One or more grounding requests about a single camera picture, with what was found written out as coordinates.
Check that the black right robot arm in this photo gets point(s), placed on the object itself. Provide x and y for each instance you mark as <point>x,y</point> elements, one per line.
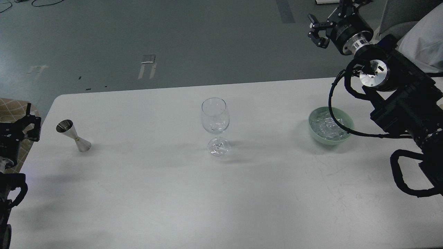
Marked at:
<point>403,96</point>

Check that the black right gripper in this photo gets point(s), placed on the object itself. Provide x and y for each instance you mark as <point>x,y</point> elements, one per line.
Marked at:
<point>345,24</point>

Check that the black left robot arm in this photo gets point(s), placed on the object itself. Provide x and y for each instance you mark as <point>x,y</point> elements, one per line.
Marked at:
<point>13,188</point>

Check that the steel cocktail jigger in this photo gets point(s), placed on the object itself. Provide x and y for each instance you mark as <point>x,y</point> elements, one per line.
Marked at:
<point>67,128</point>

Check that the clear wine glass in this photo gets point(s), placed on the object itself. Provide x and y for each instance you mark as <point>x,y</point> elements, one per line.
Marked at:
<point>215,119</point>

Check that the plaid beige sofa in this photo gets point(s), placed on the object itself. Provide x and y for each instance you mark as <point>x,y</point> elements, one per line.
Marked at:
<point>11,111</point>

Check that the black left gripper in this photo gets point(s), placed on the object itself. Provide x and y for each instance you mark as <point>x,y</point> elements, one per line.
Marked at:
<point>11,134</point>

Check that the green ceramic bowl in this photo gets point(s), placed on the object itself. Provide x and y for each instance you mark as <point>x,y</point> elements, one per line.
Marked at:
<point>341,117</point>

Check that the clear ice cubes pile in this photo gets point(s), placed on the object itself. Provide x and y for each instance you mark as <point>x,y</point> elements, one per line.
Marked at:
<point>327,129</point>

